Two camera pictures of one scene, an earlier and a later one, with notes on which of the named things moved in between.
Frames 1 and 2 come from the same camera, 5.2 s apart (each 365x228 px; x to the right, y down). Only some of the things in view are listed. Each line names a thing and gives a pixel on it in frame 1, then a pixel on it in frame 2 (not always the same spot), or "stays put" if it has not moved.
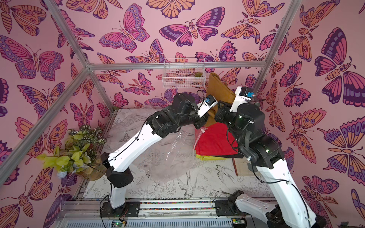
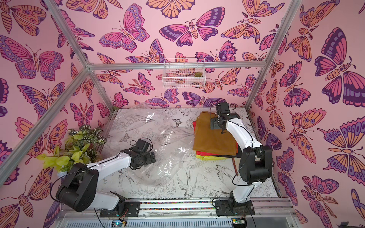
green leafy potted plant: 79,156 stays put
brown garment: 216,90 to 212,141
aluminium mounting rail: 85,213 stays put
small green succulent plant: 197,74 stays put
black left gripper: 201,121 to 149,158
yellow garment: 210,157 stays put
